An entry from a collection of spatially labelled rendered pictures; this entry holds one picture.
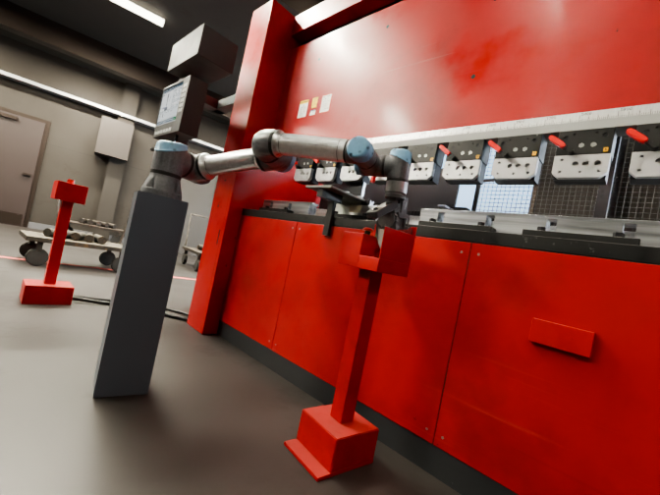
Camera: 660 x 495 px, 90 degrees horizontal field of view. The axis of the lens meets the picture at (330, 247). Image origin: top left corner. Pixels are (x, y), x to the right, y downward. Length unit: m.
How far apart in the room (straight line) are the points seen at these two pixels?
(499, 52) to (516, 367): 1.21
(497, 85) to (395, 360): 1.17
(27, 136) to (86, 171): 1.09
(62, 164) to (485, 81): 8.31
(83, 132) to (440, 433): 8.63
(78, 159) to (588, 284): 8.76
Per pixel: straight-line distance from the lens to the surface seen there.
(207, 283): 2.39
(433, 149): 1.60
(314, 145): 1.14
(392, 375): 1.43
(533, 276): 1.22
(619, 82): 1.50
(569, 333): 1.19
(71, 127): 9.05
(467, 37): 1.81
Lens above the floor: 0.68
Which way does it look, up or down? 1 degrees up
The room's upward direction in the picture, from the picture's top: 12 degrees clockwise
